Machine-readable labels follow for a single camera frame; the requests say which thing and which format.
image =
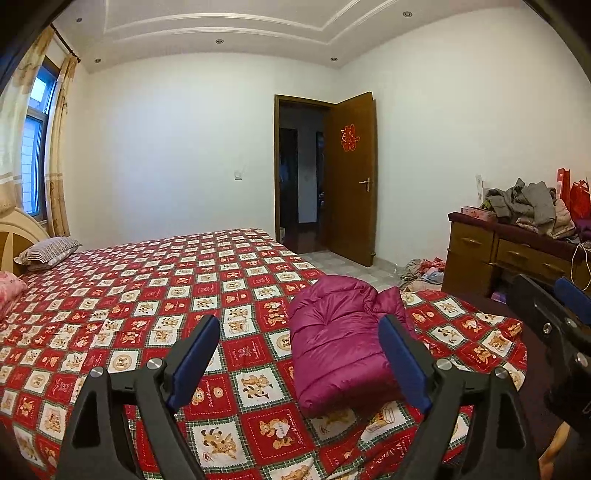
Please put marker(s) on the brown wooden door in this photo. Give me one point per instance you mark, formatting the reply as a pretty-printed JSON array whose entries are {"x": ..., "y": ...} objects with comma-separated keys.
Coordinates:
[{"x": 349, "y": 218}]

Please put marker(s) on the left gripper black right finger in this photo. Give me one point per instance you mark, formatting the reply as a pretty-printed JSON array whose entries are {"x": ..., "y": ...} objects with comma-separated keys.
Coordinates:
[{"x": 498, "y": 445}]

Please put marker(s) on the white wall switch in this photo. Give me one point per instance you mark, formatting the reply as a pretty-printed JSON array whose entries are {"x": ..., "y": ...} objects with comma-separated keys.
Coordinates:
[{"x": 238, "y": 174}]

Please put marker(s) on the brown wooden dresser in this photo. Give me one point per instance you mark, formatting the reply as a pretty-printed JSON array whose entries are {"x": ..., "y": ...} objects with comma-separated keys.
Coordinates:
[{"x": 484, "y": 257}]

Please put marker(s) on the grey clothes pile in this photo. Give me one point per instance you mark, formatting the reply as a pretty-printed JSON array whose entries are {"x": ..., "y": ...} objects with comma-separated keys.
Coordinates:
[{"x": 534, "y": 207}]

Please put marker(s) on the red bear patchwork bedspread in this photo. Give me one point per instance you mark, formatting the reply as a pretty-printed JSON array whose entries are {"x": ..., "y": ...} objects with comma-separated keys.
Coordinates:
[{"x": 224, "y": 356}]

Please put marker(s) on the clothes heap on floor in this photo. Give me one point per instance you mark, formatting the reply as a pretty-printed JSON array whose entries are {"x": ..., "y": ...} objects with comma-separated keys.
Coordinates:
[{"x": 423, "y": 274}]

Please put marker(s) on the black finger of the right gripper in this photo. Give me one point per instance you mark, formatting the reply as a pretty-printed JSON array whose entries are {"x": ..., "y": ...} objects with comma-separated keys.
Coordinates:
[
  {"x": 543, "y": 313},
  {"x": 574, "y": 299}
]

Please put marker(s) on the red door decoration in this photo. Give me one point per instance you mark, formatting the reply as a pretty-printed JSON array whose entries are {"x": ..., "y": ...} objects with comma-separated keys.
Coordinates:
[{"x": 349, "y": 138}]

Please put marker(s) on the pink box on dresser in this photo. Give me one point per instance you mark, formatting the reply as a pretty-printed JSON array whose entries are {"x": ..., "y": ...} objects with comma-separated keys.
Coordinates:
[{"x": 479, "y": 214}]

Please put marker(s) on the striped grey pillow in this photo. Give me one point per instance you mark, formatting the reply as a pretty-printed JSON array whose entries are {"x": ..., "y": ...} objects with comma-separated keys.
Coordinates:
[{"x": 47, "y": 253}]

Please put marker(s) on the beige floral curtain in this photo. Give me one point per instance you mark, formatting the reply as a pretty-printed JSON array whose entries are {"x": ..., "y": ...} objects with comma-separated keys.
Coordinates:
[{"x": 57, "y": 222}]

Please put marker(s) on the red gift bag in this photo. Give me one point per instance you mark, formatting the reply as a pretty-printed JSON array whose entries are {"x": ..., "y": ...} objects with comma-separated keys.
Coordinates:
[{"x": 575, "y": 195}]

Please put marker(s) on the pink floral folded quilt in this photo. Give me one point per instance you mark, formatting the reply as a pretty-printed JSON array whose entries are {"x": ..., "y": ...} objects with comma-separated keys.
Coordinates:
[{"x": 11, "y": 288}]

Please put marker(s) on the window with blue frame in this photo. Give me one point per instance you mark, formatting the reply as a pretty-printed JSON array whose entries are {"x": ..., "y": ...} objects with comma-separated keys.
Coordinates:
[{"x": 34, "y": 139}]

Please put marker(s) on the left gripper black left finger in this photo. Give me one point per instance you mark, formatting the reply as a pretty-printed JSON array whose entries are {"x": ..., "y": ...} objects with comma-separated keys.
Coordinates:
[{"x": 97, "y": 443}]

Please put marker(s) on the sheer patterned curtain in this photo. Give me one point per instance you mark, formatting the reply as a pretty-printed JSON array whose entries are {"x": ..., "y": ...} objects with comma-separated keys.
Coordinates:
[{"x": 14, "y": 104}]

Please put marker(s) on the cream wooden headboard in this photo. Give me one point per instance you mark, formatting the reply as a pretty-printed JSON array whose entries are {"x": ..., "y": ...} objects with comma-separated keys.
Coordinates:
[{"x": 18, "y": 232}]

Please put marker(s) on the magenta puffer down jacket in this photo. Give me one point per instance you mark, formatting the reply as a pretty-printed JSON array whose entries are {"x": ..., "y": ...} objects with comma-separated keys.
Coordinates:
[{"x": 338, "y": 359}]

